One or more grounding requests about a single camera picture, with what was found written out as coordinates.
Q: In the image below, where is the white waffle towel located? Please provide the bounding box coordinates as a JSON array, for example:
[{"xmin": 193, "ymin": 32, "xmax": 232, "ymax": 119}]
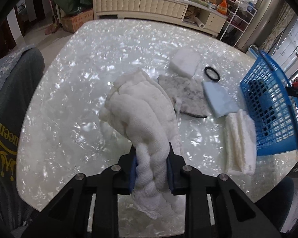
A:
[{"xmin": 224, "ymin": 109, "xmax": 257, "ymax": 176}]

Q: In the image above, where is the light blue sponge cloth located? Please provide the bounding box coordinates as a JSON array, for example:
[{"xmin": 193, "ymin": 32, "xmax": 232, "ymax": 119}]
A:
[{"xmin": 202, "ymin": 82, "xmax": 240, "ymax": 118}]

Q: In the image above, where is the grey marbled cloth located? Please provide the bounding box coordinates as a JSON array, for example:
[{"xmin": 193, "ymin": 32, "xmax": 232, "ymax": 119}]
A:
[{"xmin": 158, "ymin": 75, "xmax": 209, "ymax": 119}]

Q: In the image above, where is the white foam sponge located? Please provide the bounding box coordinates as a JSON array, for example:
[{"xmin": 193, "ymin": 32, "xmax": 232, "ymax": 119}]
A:
[{"xmin": 169, "ymin": 48, "xmax": 201, "ymax": 79}]

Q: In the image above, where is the white gauze towel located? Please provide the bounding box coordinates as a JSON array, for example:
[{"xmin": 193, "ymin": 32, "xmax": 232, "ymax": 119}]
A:
[{"xmin": 99, "ymin": 69, "xmax": 185, "ymax": 219}]

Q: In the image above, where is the blue plastic basket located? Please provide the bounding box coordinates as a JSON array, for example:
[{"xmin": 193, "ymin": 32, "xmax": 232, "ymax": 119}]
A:
[{"xmin": 240, "ymin": 50, "xmax": 298, "ymax": 156}]

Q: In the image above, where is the tall air conditioner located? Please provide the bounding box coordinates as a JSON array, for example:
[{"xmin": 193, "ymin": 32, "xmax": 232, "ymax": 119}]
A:
[{"xmin": 236, "ymin": 0, "xmax": 285, "ymax": 53}]

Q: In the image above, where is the white metal shelf rack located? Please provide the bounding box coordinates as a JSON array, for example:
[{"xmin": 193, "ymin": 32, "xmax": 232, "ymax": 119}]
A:
[{"xmin": 218, "ymin": 0, "xmax": 257, "ymax": 47}]

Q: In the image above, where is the orange detergent bottle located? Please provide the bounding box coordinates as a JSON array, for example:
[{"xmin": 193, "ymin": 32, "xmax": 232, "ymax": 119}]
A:
[{"xmin": 217, "ymin": 0, "xmax": 228, "ymax": 15}]

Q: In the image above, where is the paper roll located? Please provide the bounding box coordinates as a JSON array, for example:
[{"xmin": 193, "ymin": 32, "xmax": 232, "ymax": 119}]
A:
[{"xmin": 184, "ymin": 17, "xmax": 205, "ymax": 29}]

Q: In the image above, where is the grey chair with lace cover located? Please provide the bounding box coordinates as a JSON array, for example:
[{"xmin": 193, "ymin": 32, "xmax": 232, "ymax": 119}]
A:
[{"xmin": 0, "ymin": 46, "xmax": 45, "ymax": 237}]

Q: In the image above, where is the cream TV cabinet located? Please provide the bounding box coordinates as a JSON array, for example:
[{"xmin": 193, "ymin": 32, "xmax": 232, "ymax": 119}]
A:
[{"xmin": 92, "ymin": 0, "xmax": 227, "ymax": 37}]

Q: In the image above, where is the cardboard box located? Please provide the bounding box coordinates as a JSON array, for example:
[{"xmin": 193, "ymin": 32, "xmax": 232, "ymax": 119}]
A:
[{"xmin": 61, "ymin": 9, "xmax": 94, "ymax": 33}]

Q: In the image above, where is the black rubber ring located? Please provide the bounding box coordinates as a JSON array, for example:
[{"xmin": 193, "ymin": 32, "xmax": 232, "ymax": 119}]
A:
[{"xmin": 204, "ymin": 66, "xmax": 221, "ymax": 82}]

